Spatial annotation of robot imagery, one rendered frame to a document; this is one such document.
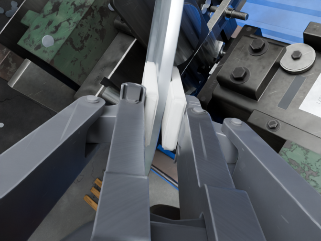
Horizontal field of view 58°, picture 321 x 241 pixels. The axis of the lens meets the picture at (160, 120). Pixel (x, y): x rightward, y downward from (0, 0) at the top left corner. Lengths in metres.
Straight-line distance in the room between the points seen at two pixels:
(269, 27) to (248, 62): 1.61
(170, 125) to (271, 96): 0.39
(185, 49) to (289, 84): 0.22
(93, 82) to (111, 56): 0.07
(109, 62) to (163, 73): 0.46
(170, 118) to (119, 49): 0.50
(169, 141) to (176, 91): 0.03
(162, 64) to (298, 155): 0.31
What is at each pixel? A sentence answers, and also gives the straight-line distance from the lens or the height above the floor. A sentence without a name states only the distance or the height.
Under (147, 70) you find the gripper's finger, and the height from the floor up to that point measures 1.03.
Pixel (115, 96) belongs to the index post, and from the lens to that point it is 0.59.
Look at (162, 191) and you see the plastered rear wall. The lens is 1.93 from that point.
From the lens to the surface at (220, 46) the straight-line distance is 0.73.
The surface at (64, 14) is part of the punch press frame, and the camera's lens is 0.67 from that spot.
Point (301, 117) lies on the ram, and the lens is 0.51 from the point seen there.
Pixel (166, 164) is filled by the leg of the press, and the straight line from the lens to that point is 0.89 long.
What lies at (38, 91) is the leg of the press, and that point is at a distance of 0.62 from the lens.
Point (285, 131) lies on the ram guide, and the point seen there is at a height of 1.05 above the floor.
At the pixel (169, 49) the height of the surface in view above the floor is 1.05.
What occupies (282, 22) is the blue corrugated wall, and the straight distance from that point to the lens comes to 2.18.
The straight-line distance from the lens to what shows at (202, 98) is 0.57.
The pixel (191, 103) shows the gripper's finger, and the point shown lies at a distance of 0.17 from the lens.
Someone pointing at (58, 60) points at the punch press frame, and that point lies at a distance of 0.61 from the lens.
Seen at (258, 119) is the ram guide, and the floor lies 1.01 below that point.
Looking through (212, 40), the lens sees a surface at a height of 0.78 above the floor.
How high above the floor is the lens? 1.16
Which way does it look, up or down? 35 degrees down
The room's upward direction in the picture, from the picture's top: 120 degrees clockwise
